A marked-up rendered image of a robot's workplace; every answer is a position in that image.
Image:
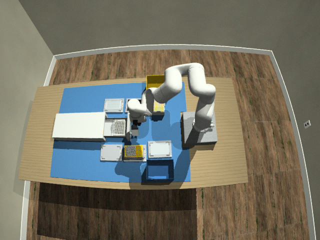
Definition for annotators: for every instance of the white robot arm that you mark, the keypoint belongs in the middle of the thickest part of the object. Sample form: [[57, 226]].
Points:
[[170, 88]]

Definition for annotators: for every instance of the blue bench mat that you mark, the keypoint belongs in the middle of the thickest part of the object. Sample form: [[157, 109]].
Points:
[[81, 160]]

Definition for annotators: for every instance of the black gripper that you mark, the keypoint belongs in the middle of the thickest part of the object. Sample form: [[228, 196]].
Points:
[[140, 120]]

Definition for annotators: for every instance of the dark blue open-top bin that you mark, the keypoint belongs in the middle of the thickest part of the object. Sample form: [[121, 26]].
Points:
[[160, 170]]

